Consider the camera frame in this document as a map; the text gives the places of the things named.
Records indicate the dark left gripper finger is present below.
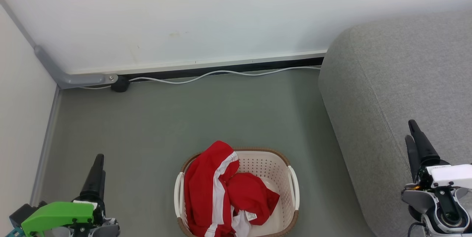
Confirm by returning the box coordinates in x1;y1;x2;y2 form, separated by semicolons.
98;171;107;208
80;154;105;201

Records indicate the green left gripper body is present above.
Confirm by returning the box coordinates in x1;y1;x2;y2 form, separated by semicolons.
21;193;107;237

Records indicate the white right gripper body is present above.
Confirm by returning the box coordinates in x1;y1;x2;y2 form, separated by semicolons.
416;160;472;189

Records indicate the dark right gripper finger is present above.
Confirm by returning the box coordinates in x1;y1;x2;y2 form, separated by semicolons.
405;135;421;182
408;120;441;167

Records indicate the red white-striped jersey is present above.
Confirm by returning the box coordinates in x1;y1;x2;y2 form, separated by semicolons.
184;140;240;237

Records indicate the red garment with white tag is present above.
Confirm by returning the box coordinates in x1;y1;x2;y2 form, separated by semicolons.
226;172;280;237

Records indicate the grey fabric sofa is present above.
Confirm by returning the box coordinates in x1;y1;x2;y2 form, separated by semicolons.
318;8;472;237

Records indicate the black round floor cap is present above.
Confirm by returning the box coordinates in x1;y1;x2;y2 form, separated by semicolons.
111;76;130;93

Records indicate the cream plastic laundry basket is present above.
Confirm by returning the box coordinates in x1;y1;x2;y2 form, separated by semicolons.
174;147;300;237

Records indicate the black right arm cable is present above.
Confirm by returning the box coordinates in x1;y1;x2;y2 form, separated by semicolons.
407;222;425;237

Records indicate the grey wall conduit pipe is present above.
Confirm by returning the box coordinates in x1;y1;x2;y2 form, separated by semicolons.
0;0;118;89

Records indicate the white floor cable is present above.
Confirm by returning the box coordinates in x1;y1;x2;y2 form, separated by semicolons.
80;66;321;90

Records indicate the white wall skirting strip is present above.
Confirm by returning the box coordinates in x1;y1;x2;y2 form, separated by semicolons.
70;50;327;75

